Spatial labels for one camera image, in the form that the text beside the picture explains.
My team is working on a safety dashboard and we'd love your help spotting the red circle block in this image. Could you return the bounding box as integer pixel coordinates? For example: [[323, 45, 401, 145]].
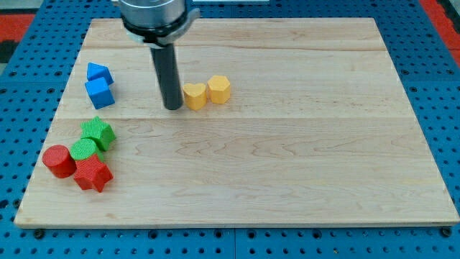
[[42, 145, 77, 178]]

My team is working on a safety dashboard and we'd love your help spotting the green star block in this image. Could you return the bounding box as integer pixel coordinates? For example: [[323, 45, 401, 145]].
[[80, 116, 116, 151]]

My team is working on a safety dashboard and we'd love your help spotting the blue triangle block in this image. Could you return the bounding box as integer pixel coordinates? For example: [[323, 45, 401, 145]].
[[86, 63, 114, 85]]

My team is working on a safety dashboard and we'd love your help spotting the green circle block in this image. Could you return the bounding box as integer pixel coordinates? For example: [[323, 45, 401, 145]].
[[70, 139, 104, 162]]

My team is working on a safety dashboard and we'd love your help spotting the red star block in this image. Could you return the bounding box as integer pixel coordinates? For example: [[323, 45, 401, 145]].
[[73, 155, 113, 193]]

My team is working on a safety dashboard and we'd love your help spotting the blue cube block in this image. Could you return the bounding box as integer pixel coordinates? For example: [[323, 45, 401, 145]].
[[85, 78, 115, 109]]

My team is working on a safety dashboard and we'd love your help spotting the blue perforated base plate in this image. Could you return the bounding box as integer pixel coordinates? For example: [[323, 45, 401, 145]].
[[1, 1, 459, 258]]

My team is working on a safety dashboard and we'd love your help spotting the wooden board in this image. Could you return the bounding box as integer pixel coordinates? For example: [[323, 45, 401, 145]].
[[15, 18, 459, 229]]

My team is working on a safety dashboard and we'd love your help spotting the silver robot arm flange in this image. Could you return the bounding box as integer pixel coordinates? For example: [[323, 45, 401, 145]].
[[112, 0, 201, 49]]

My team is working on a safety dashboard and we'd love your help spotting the yellow hexagon block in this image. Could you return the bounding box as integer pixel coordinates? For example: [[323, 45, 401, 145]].
[[207, 75, 231, 104]]

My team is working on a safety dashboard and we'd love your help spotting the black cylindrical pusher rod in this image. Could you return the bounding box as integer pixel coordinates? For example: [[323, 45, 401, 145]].
[[150, 44, 183, 110]]

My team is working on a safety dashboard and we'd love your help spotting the yellow heart block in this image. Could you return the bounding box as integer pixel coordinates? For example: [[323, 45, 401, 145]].
[[183, 83, 207, 111]]

